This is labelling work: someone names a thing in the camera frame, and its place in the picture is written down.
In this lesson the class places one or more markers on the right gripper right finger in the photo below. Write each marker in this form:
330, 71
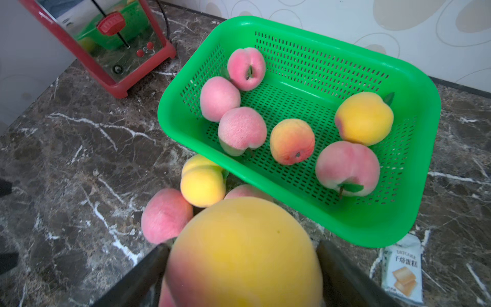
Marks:
344, 284

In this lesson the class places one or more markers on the orange peach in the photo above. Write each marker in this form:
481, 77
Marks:
292, 141

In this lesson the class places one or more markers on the yellow peach near basket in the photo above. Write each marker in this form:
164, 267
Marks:
203, 182

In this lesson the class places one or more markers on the yellow red peach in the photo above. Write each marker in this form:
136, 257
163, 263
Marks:
244, 252

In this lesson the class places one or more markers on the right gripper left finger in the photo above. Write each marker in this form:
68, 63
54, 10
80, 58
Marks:
145, 277

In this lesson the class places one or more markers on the white biscuit packet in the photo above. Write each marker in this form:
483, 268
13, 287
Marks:
402, 270

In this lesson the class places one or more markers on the pink peach with leaf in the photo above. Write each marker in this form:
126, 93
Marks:
246, 68

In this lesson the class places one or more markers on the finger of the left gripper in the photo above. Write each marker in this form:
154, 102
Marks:
5, 188
8, 261

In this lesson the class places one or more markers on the yellow peach front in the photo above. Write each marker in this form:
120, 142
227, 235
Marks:
365, 118

